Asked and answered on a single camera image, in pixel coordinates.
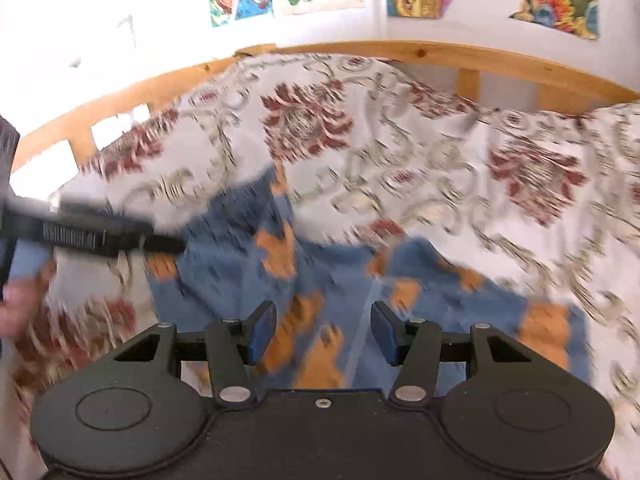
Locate blue pants with orange print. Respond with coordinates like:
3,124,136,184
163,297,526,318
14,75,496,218
146,170,590,390

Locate left hand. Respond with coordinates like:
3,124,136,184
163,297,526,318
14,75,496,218
0,259,56,339

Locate white floral bedspread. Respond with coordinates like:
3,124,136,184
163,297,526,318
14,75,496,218
1,54,639,479

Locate wooden bed frame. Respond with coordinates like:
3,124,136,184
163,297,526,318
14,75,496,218
12,40,639,170

